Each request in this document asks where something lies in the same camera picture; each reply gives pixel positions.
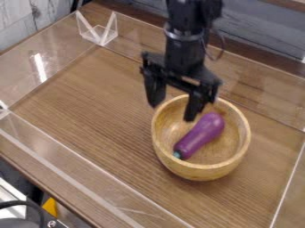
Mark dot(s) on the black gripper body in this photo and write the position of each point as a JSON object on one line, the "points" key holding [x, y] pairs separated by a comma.
{"points": [[180, 65]]}

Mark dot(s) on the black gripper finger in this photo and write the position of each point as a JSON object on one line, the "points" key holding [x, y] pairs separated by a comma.
{"points": [[156, 88], [199, 99]]}

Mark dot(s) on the purple toy eggplant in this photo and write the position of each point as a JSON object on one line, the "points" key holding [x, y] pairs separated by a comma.
{"points": [[205, 131]]}

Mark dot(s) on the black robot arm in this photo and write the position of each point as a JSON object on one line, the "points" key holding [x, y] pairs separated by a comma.
{"points": [[191, 16]]}

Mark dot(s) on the brown wooden bowl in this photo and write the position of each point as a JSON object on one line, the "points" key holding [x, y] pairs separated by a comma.
{"points": [[201, 150]]}

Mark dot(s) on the yellow black device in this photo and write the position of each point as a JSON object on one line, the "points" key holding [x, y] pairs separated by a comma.
{"points": [[45, 217]]}

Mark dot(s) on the clear acrylic corner bracket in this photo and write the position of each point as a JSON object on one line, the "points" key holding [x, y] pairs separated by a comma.
{"points": [[98, 34]]}

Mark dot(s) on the clear acrylic tray wall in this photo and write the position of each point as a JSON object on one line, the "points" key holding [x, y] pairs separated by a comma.
{"points": [[76, 133]]}

